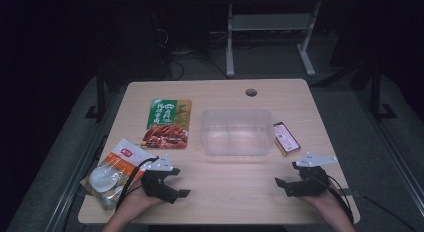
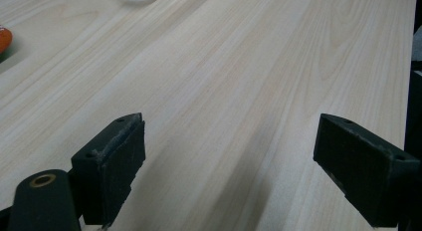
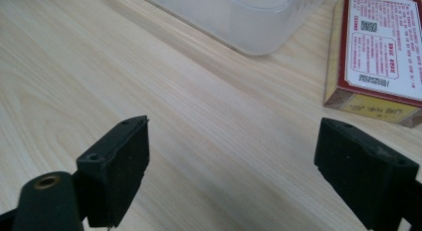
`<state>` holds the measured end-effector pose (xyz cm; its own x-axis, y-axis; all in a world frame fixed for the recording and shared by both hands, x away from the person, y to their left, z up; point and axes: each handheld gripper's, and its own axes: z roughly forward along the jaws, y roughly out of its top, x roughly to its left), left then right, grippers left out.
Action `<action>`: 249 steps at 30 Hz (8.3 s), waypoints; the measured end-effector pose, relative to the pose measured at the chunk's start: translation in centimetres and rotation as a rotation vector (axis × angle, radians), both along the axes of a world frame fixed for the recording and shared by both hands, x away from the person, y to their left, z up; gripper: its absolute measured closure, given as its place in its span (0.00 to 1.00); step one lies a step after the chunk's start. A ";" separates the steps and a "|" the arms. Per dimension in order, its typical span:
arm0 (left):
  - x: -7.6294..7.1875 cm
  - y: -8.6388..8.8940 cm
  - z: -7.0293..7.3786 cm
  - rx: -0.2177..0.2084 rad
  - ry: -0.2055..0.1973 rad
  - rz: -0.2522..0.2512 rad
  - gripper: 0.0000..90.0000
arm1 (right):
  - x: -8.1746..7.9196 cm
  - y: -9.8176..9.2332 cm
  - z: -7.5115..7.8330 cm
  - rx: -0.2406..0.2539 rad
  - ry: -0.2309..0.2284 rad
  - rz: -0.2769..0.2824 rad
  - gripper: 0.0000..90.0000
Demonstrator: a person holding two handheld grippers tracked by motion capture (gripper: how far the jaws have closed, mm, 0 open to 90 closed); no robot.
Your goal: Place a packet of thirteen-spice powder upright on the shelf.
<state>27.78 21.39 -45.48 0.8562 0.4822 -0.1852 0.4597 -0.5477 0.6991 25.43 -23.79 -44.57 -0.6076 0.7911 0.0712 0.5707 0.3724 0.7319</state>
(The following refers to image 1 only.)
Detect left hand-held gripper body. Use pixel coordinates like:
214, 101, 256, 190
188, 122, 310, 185
140, 154, 175, 204

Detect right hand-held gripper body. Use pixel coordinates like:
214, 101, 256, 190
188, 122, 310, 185
292, 152, 338, 197

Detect orange and clear food packet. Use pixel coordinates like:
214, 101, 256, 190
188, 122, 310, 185
79, 137, 159, 211

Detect green snack packet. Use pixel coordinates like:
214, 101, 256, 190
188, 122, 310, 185
140, 98, 193, 150

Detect clear plastic container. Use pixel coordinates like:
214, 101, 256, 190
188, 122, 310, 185
199, 107, 276, 157

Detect person's right hand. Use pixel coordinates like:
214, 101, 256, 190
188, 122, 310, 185
299, 182, 341, 210

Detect person's left hand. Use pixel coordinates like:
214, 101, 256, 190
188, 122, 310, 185
121, 186, 166, 215

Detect black metal stand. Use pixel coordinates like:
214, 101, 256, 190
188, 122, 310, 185
369, 61, 398, 122
84, 67, 108, 122

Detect white metal stand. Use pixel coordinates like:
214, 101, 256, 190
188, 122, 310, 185
225, 1, 323, 78

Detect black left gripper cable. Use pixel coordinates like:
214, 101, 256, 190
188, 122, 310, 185
114, 156, 159, 211

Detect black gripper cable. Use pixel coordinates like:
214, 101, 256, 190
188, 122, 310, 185
313, 175, 418, 232
114, 156, 159, 211

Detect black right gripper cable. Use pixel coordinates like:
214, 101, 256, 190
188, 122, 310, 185
313, 175, 418, 232

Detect metal floor rail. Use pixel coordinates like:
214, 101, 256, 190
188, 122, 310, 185
44, 101, 116, 232
353, 90, 424, 208

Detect black floor cables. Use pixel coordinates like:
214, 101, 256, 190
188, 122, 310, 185
159, 27, 231, 82

